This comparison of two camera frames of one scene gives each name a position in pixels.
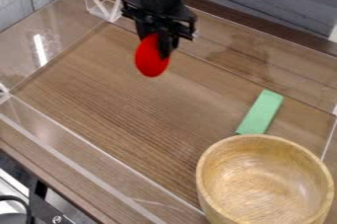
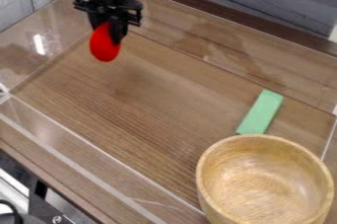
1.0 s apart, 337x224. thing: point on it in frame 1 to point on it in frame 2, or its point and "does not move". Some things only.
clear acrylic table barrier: (107, 138) does not move
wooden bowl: (264, 180) does not move
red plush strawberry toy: (149, 60) to (103, 46)
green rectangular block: (260, 115) does not move
